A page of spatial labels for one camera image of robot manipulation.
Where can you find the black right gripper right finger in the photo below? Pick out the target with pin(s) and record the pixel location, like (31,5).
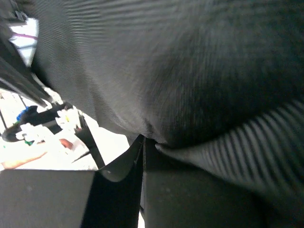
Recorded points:
(179,196)

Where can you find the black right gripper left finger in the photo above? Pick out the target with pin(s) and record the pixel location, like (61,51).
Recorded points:
(107,198)

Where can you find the black pleated skirt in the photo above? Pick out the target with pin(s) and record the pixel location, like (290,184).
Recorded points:
(216,83)

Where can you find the person's forearm in background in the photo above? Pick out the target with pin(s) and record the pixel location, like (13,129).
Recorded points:
(42,155)

